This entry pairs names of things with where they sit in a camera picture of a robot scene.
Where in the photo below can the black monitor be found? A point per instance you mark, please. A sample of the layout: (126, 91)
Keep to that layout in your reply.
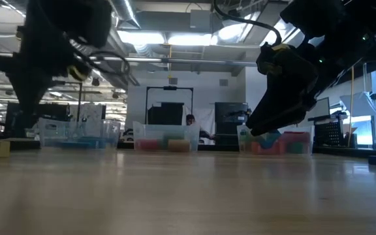
(57, 117)

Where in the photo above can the white board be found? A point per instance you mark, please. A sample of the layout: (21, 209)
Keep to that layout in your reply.
(320, 109)

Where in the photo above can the grey ceiling box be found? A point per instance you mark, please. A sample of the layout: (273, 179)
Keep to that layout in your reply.
(201, 19)

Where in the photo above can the yellow cylinder block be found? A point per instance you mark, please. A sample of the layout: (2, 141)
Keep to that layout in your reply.
(179, 146)

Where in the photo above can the wall vent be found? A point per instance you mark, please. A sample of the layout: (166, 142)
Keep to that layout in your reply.
(223, 82)
(173, 81)

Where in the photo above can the black ceiling spotlight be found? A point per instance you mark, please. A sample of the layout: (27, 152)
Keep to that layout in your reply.
(95, 82)
(115, 95)

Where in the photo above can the long grey ceiling pipe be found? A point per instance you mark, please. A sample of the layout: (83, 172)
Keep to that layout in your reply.
(191, 61)

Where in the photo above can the black cabinet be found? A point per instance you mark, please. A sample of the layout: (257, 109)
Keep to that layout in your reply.
(230, 120)

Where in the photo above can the red round-notch block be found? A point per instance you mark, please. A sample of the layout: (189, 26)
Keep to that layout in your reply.
(295, 137)

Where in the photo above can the ceiling light panel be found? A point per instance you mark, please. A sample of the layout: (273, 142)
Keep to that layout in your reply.
(189, 39)
(142, 37)

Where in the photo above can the person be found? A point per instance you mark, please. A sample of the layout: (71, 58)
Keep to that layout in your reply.
(191, 120)

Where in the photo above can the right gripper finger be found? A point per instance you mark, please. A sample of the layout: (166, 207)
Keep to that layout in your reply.
(274, 106)
(287, 117)

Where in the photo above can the black screen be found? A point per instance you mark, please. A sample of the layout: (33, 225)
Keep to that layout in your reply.
(168, 115)

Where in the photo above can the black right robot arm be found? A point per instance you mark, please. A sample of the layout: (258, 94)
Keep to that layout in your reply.
(354, 32)

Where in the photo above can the red cylinder block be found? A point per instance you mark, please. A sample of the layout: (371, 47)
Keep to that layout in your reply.
(148, 145)

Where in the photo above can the white printed sheet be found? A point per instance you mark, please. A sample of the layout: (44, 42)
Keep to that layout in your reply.
(90, 114)

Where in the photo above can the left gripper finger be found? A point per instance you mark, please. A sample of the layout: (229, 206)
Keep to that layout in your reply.
(28, 98)

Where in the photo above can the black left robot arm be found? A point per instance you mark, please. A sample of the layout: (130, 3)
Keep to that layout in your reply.
(77, 19)

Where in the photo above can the blue long block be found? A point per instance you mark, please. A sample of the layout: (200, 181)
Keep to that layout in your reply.
(70, 145)

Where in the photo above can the black gantry frame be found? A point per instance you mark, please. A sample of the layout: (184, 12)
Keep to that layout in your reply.
(146, 104)
(79, 104)

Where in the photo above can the black pegboard cart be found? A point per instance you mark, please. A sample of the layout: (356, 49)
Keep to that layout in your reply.
(331, 137)

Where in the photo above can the clear plastic bin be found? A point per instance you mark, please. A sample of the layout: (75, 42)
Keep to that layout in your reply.
(310, 143)
(51, 134)
(162, 129)

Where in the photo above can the white hanging cloth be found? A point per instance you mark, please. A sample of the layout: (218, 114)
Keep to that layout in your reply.
(359, 104)

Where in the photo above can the green arch block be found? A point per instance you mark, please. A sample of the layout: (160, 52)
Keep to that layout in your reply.
(297, 149)

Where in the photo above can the lime block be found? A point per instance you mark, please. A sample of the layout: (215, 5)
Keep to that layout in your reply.
(247, 138)

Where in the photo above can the green cylinder block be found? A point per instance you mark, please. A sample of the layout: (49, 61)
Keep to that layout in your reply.
(174, 136)

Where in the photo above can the shiny round duct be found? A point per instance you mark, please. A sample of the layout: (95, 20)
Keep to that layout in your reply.
(127, 13)

